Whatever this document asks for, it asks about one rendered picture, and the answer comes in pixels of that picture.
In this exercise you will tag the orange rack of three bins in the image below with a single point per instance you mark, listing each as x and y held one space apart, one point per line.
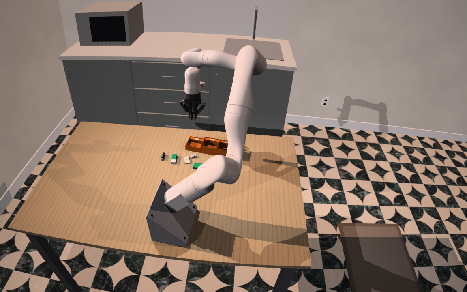
207 145

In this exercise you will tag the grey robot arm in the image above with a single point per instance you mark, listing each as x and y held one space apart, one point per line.
219 168

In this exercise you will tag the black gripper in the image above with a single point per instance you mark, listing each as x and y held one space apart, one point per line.
192 100

